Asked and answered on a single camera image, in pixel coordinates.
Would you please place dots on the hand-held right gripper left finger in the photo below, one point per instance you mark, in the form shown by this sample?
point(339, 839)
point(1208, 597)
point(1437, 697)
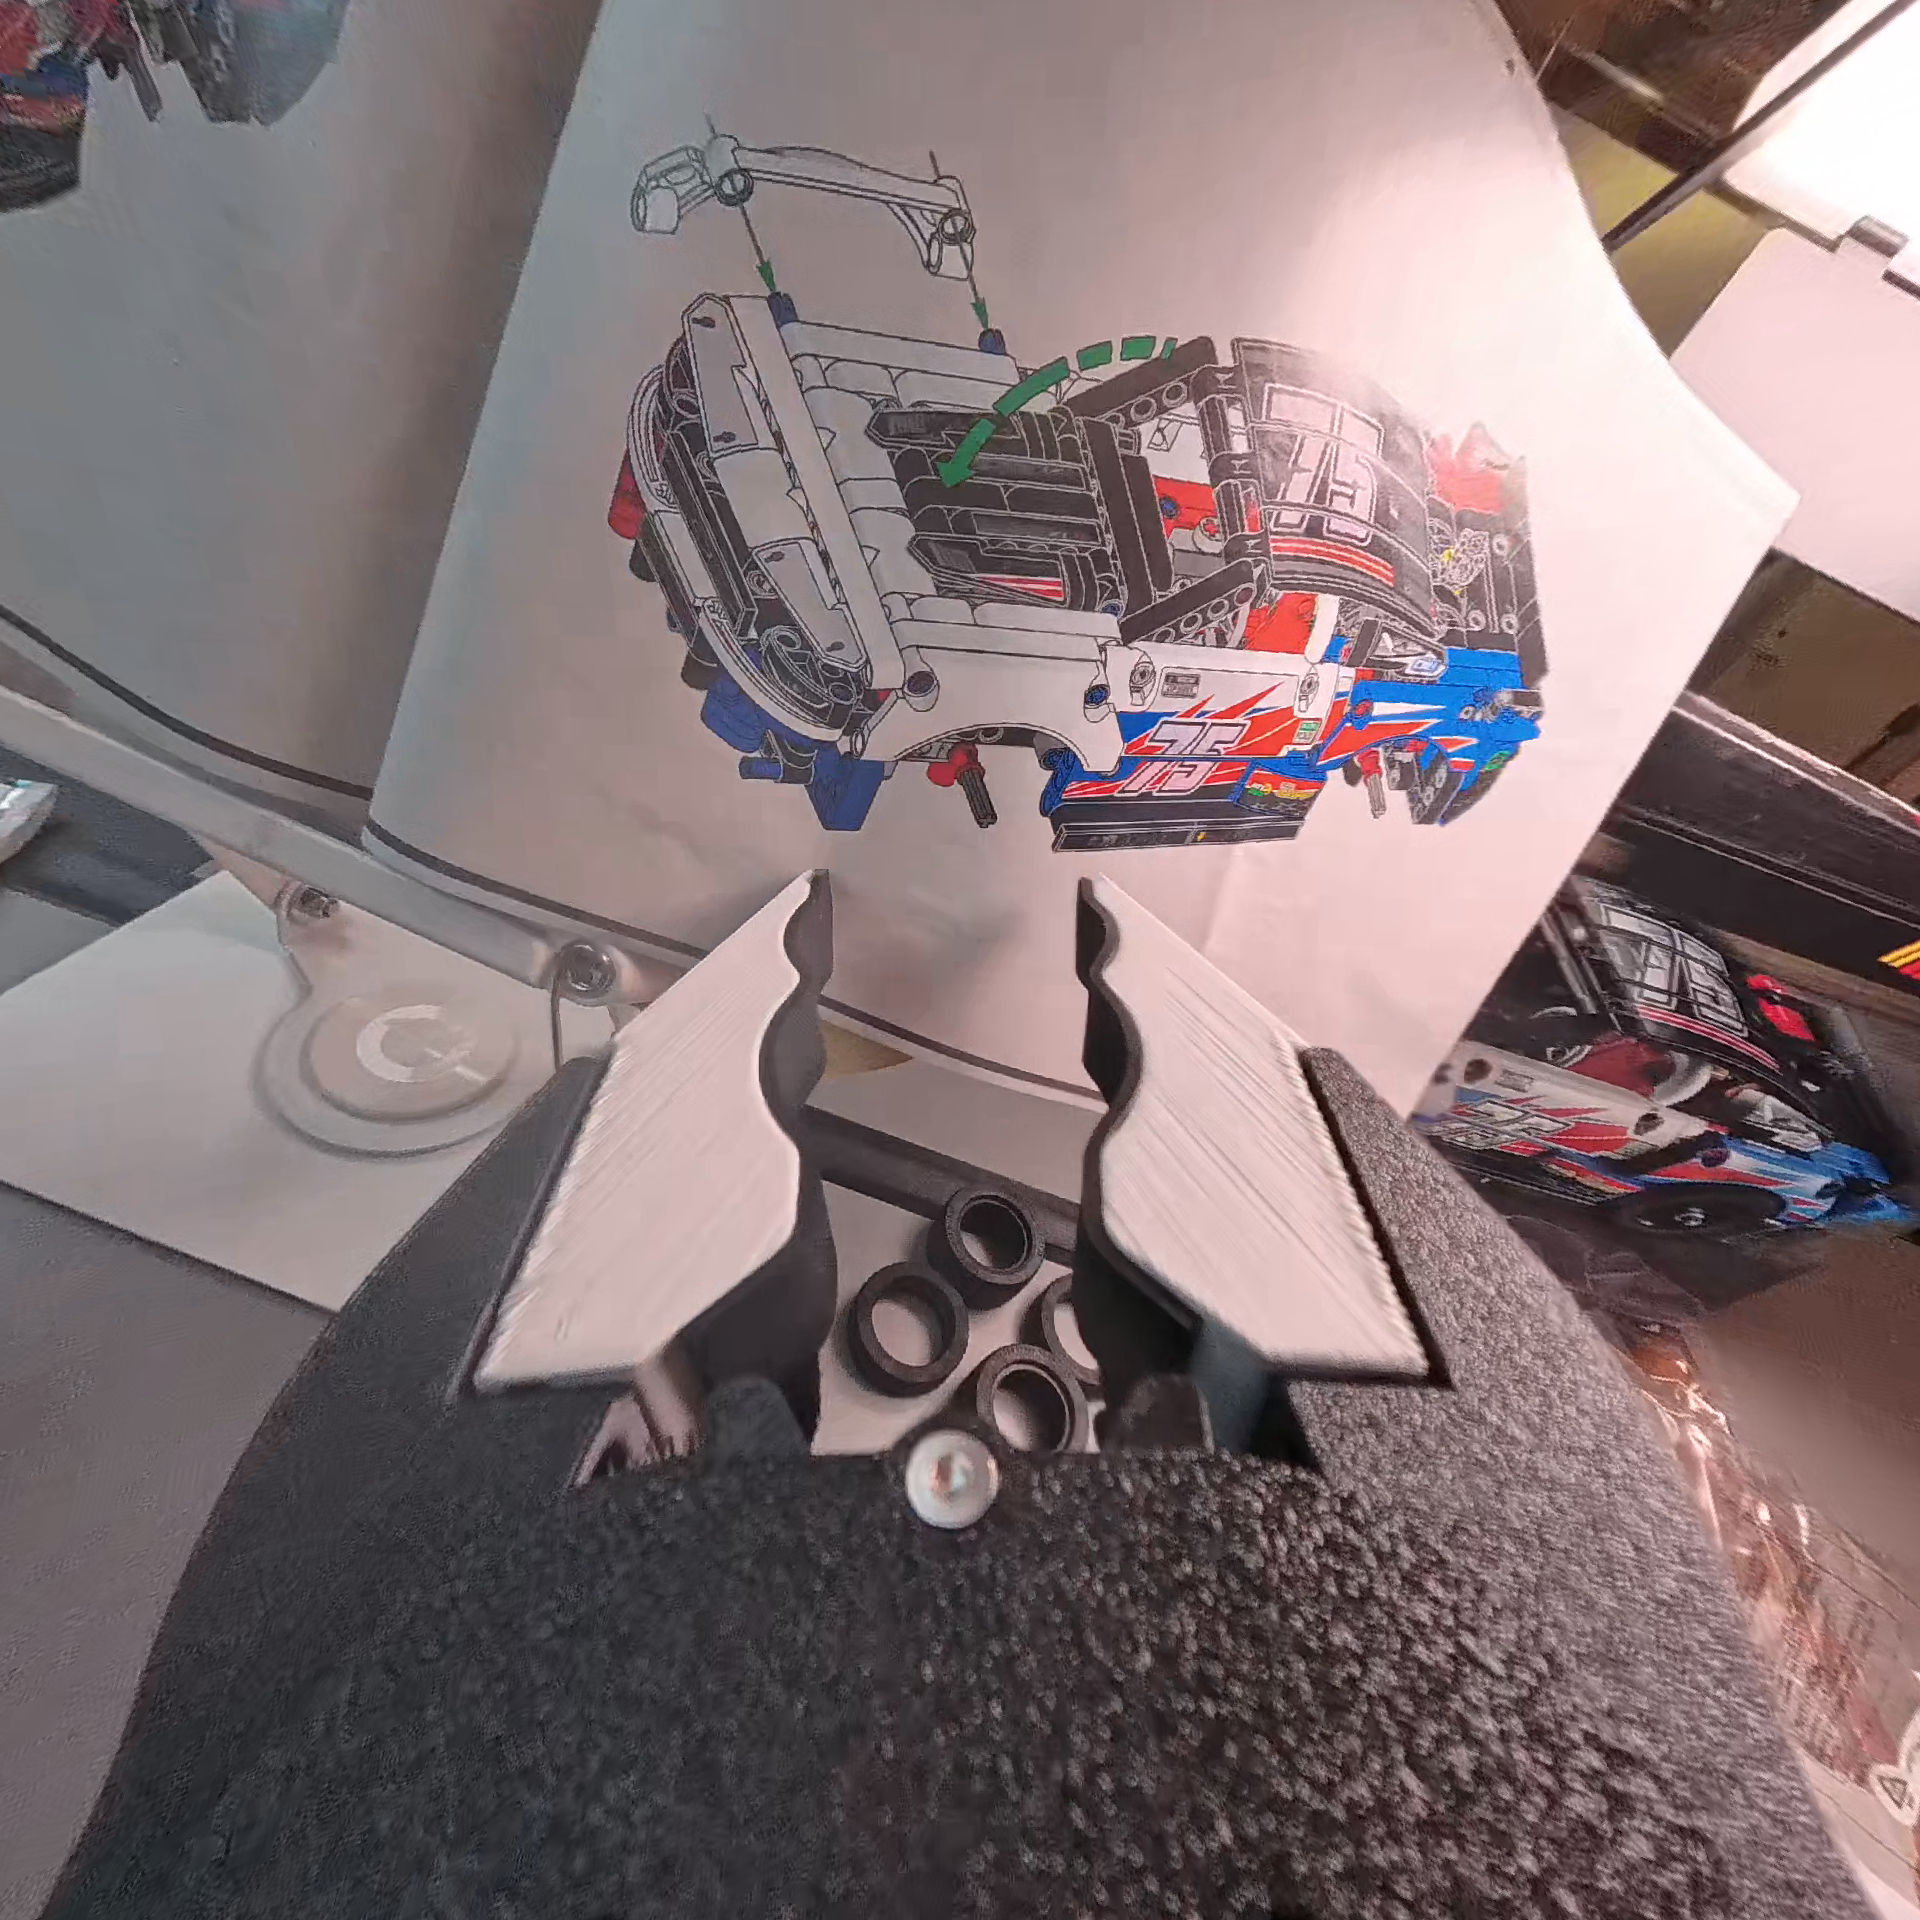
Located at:
point(662, 1200)

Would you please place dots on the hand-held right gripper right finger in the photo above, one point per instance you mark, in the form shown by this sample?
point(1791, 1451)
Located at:
point(1243, 1200)

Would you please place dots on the black rubber toy tyre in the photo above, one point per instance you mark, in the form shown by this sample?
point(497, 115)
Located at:
point(1027, 1394)
point(909, 1329)
point(1067, 1329)
point(983, 1224)

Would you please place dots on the building instruction booklet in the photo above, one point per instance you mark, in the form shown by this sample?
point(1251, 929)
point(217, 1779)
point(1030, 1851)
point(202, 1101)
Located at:
point(1050, 224)

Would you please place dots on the grey desk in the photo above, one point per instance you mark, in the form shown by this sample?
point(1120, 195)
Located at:
point(120, 1499)

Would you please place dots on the toy car packaging box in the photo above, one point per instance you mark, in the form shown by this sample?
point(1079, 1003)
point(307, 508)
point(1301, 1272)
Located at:
point(1651, 1079)

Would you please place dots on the silver book stand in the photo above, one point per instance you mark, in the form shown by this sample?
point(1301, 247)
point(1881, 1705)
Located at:
point(181, 818)

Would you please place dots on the clear plastic bag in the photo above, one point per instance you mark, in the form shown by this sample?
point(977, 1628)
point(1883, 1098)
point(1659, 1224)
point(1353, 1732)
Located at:
point(1799, 1499)

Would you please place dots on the white paper sheet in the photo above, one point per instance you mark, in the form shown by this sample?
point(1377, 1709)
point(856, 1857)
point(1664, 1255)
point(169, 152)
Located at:
point(1829, 420)

